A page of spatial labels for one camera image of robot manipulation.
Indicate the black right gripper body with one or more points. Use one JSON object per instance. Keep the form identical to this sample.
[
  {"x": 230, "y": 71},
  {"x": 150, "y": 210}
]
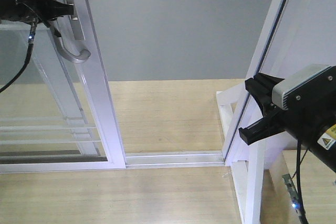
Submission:
[{"x": 314, "y": 106}]

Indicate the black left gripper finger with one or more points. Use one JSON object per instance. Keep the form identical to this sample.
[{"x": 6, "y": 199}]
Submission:
[{"x": 55, "y": 9}]

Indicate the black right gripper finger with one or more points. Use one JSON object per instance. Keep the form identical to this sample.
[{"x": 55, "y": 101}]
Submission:
[
  {"x": 260, "y": 87},
  {"x": 272, "y": 123}
]

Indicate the white framed sliding glass door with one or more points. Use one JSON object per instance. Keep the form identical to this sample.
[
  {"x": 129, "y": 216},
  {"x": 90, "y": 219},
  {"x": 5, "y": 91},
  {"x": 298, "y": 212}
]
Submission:
[{"x": 94, "y": 82}]

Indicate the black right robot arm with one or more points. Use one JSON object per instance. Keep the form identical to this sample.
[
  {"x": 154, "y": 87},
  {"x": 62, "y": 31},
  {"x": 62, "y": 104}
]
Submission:
[{"x": 302, "y": 104}]

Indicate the aluminium bottom door track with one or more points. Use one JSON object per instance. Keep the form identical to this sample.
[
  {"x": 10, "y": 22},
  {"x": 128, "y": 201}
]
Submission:
[{"x": 174, "y": 159}]

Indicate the white wooden support brace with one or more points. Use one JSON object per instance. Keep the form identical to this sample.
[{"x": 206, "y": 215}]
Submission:
[{"x": 247, "y": 162}]

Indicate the light wooden block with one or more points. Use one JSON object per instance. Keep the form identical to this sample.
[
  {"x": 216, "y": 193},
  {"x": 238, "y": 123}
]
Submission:
[{"x": 317, "y": 185}]

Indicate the light wooden base board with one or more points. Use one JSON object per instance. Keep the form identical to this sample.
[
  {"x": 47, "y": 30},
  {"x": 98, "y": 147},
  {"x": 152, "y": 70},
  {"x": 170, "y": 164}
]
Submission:
[{"x": 174, "y": 172}]

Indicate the fixed white framed glass panel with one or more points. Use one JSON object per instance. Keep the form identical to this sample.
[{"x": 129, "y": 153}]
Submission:
[{"x": 45, "y": 117}]

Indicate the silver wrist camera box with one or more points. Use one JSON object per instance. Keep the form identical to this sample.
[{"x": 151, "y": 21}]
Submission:
[{"x": 284, "y": 88}]

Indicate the white door side post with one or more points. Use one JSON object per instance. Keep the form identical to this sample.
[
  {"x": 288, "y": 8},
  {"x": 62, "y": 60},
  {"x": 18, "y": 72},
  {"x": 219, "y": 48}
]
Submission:
[{"x": 295, "y": 34}]

